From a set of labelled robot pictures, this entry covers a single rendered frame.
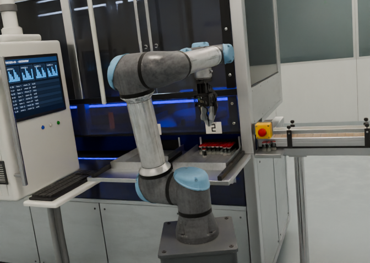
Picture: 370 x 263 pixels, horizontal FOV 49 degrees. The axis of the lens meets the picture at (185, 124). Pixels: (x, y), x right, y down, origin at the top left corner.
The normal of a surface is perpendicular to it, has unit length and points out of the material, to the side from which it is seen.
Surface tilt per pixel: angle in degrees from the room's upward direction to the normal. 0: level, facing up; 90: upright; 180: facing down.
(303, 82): 90
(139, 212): 90
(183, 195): 90
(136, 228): 90
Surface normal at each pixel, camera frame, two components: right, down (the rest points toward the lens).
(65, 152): 0.92, -0.03
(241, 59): -0.37, 0.21
